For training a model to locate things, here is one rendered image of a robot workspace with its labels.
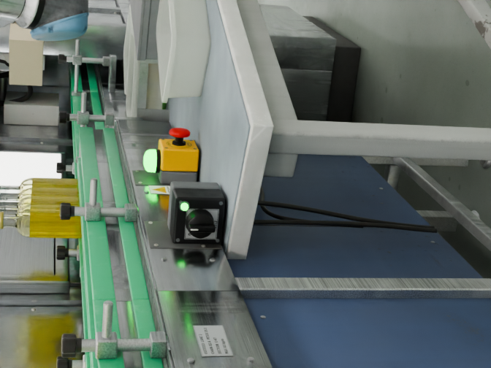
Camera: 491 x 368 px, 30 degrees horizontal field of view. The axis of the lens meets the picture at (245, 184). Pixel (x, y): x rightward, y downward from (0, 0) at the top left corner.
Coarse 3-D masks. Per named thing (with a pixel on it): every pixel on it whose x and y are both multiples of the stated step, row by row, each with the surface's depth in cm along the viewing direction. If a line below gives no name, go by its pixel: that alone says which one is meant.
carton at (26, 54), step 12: (12, 24) 212; (12, 36) 208; (24, 36) 209; (12, 48) 208; (24, 48) 209; (36, 48) 209; (12, 60) 210; (24, 60) 211; (36, 60) 211; (12, 72) 212; (24, 72) 213; (36, 72) 213; (12, 84) 214; (24, 84) 215; (36, 84) 215
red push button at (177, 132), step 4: (172, 128) 174; (176, 128) 173; (180, 128) 174; (172, 132) 172; (176, 132) 171; (180, 132) 172; (184, 132) 172; (188, 132) 172; (172, 136) 172; (176, 136) 171; (180, 136) 171; (184, 136) 172; (188, 136) 172; (176, 140) 173; (180, 140) 173
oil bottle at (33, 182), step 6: (24, 180) 205; (30, 180) 205; (36, 180) 205; (42, 180) 206; (48, 180) 206; (54, 180) 206; (60, 180) 207; (66, 180) 207; (72, 180) 207; (24, 186) 203; (30, 186) 202; (36, 186) 203; (42, 186) 203; (48, 186) 203; (54, 186) 204; (60, 186) 204; (66, 186) 204; (72, 186) 204; (18, 192) 204
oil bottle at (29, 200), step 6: (24, 198) 195; (30, 198) 195; (36, 198) 195; (42, 198) 196; (48, 198) 196; (54, 198) 196; (60, 198) 197; (66, 198) 197; (72, 198) 197; (78, 198) 198; (18, 204) 193; (24, 204) 192; (54, 204) 193; (72, 204) 194; (78, 204) 194
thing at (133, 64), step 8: (136, 56) 213; (128, 64) 230; (136, 64) 214; (128, 72) 230; (136, 72) 214; (128, 80) 231; (136, 80) 215; (128, 88) 232; (136, 88) 215; (128, 96) 232; (136, 96) 216; (128, 104) 233; (136, 104) 218; (128, 112) 230; (136, 112) 218
